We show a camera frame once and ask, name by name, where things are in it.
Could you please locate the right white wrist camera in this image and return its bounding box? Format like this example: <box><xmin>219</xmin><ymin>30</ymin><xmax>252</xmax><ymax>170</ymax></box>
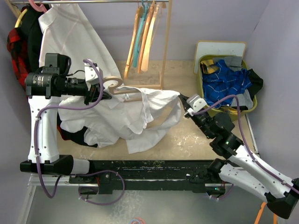
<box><xmin>184</xmin><ymin>94</ymin><xmax>207</xmax><ymax>118</ymax></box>

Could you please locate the pink hanger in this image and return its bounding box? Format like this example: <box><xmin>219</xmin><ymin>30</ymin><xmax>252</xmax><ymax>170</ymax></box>
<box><xmin>28</xmin><ymin>0</ymin><xmax>50</xmax><ymax>13</ymax></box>

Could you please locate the hanging white shirt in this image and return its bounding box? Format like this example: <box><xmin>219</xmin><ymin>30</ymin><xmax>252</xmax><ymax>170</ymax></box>
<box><xmin>38</xmin><ymin>4</ymin><xmax>120</xmax><ymax>78</ymax></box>

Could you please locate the wooden hanger middle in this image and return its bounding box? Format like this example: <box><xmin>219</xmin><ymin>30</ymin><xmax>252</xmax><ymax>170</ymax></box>
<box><xmin>137</xmin><ymin>3</ymin><xmax>155</xmax><ymax>73</ymax></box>

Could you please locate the grey cloth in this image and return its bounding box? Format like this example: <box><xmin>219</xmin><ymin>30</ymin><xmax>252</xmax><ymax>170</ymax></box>
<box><xmin>224</xmin><ymin>56</ymin><xmax>242</xmax><ymax>68</ymax></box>

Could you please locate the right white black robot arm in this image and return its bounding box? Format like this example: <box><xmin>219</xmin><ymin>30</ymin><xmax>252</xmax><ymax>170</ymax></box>
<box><xmin>179</xmin><ymin>94</ymin><xmax>299</xmax><ymax>219</ymax></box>

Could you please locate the white board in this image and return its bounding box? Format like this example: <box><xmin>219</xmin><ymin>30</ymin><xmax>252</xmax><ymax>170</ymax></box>
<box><xmin>193</xmin><ymin>41</ymin><xmax>247</xmax><ymax>75</ymax></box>

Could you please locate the yellow black cloth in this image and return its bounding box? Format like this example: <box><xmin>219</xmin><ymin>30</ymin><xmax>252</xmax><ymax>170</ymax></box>
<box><xmin>200</xmin><ymin>59</ymin><xmax>219</xmax><ymax>74</ymax></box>

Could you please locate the orange hanger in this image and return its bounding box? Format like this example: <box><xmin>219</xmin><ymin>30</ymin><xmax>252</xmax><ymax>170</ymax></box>
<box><xmin>254</xmin><ymin>202</ymin><xmax>278</xmax><ymax>224</ymax></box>

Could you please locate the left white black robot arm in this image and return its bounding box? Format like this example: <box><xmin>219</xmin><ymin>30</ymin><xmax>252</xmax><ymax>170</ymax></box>
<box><xmin>20</xmin><ymin>53</ymin><xmax>112</xmax><ymax>183</ymax></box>

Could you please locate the wooden hanger leftmost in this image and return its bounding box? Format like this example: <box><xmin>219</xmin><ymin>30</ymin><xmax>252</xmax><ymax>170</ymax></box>
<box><xmin>124</xmin><ymin>7</ymin><xmax>144</xmax><ymax>79</ymax></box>

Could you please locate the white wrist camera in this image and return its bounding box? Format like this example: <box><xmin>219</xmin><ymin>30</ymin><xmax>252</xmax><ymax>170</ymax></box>
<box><xmin>184</xmin><ymin>94</ymin><xmax>207</xmax><ymax>118</ymax></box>
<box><xmin>85</xmin><ymin>62</ymin><xmax>103</xmax><ymax>90</ymax></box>

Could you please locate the teal hanger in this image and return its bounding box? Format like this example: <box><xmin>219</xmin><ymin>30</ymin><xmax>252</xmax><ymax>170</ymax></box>
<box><xmin>133</xmin><ymin>0</ymin><xmax>149</xmax><ymax>68</ymax></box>

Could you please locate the wooden clothes rack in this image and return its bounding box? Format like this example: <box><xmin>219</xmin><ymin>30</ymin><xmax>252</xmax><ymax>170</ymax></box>
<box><xmin>6</xmin><ymin>0</ymin><xmax>172</xmax><ymax>89</ymax></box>

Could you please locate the hanging black shirt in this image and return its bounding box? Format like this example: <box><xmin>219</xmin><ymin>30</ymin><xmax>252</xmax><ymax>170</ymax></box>
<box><xmin>21</xmin><ymin>6</ymin><xmax>87</xmax><ymax>146</ymax></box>

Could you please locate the red black plaid shirt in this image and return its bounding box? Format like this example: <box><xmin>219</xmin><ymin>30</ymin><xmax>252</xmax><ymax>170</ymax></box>
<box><xmin>7</xmin><ymin>28</ymin><xmax>31</xmax><ymax>90</ymax></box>

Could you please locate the black cloth in basket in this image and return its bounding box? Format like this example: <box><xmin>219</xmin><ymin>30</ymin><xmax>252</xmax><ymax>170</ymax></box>
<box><xmin>241</xmin><ymin>69</ymin><xmax>263</xmax><ymax>100</ymax></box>

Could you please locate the white shirt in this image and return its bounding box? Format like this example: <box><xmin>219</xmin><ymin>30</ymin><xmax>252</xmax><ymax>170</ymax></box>
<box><xmin>58</xmin><ymin>88</ymin><xmax>181</xmax><ymax>154</ymax></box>
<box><xmin>38</xmin><ymin>4</ymin><xmax>120</xmax><ymax>78</ymax></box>

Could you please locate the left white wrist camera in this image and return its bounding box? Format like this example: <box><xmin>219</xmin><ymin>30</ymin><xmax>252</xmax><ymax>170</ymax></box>
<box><xmin>85</xmin><ymin>62</ymin><xmax>103</xmax><ymax>90</ymax></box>

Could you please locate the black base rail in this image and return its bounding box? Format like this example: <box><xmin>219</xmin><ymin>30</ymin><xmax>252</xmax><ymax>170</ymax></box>
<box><xmin>69</xmin><ymin>160</ymin><xmax>230</xmax><ymax>196</ymax></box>

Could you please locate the wooden hanger rightmost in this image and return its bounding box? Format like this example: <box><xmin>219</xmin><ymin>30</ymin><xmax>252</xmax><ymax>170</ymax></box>
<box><xmin>142</xmin><ymin>1</ymin><xmax>166</xmax><ymax>72</ymax></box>

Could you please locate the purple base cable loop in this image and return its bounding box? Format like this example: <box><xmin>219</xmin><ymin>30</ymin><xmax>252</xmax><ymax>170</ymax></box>
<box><xmin>78</xmin><ymin>169</ymin><xmax>126</xmax><ymax>206</ymax></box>

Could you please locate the light wooden hanger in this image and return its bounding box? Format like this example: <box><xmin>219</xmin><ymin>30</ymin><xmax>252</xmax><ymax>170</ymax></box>
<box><xmin>100</xmin><ymin>77</ymin><xmax>181</xmax><ymax>134</ymax></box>

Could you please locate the yellow hanger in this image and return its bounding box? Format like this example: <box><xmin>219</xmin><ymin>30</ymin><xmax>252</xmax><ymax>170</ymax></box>
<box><xmin>14</xmin><ymin>8</ymin><xmax>28</xmax><ymax>28</ymax></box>

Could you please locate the blue shirt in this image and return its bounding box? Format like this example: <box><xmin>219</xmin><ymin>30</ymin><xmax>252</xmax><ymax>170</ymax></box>
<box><xmin>202</xmin><ymin>59</ymin><xmax>252</xmax><ymax>105</ymax></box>

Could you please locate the olive green laundry basket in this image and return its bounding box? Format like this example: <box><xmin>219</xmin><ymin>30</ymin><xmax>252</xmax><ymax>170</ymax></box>
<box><xmin>196</xmin><ymin>55</ymin><xmax>257</xmax><ymax>116</ymax></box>

